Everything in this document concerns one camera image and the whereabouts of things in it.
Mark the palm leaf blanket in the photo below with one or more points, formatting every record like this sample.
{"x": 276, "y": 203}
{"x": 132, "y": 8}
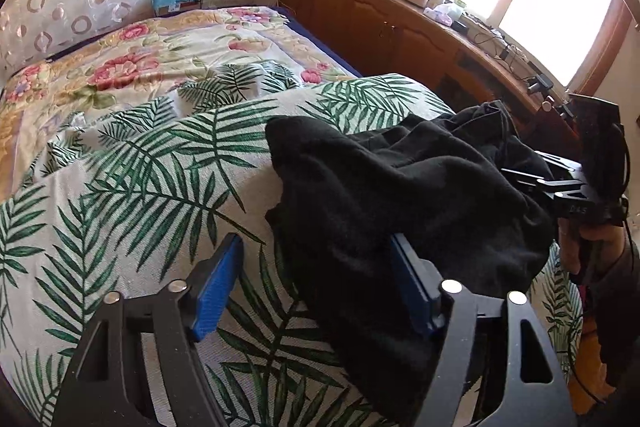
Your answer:
{"x": 125, "y": 207}

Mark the floral quilt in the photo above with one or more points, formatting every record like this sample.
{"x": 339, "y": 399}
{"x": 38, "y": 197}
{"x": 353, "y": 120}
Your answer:
{"x": 150, "y": 52}

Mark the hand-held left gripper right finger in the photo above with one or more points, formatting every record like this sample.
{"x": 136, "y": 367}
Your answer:
{"x": 412, "y": 292}

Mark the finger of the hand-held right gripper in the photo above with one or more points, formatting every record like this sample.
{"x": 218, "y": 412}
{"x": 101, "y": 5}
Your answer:
{"x": 565, "y": 193}
{"x": 530, "y": 176}

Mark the person's right hand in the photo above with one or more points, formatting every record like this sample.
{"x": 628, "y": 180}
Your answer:
{"x": 607, "y": 239}

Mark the person's right forearm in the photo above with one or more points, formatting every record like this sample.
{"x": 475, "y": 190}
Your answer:
{"x": 617, "y": 307}

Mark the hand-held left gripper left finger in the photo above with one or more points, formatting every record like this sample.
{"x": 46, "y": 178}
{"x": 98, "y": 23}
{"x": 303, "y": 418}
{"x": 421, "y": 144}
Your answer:
{"x": 217, "y": 292}

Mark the white plastic bag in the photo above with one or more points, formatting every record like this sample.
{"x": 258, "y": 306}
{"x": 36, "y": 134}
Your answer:
{"x": 445, "y": 13}

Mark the wooden low cabinet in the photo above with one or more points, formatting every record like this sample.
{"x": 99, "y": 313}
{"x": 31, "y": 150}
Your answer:
{"x": 360, "y": 17}

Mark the black printed t-shirt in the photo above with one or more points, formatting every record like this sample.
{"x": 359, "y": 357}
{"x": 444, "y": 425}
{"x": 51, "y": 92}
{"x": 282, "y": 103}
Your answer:
{"x": 375, "y": 207}

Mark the dark blue bed sheet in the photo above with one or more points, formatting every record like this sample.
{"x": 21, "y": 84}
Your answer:
{"x": 320, "y": 42}

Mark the blue tissue box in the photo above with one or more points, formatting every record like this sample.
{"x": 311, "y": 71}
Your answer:
{"x": 172, "y": 2}

